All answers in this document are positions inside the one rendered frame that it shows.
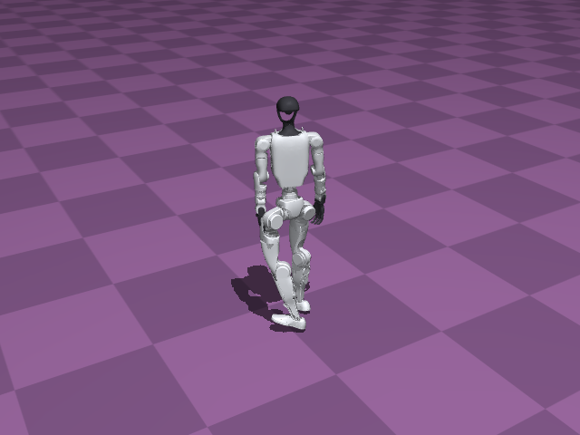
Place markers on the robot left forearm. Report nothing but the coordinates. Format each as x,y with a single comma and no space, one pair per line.
260,194

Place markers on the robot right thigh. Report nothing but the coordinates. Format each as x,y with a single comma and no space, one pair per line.
297,233

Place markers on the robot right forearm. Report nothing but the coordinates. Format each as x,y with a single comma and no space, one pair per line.
319,186

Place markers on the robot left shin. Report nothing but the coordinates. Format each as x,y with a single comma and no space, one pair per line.
286,289

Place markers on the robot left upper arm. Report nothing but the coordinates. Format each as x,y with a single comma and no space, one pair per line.
262,144

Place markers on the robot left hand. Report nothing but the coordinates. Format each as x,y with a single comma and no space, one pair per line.
261,212

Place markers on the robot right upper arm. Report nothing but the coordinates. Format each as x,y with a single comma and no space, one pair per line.
317,150

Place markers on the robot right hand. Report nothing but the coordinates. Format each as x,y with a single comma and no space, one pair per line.
319,210

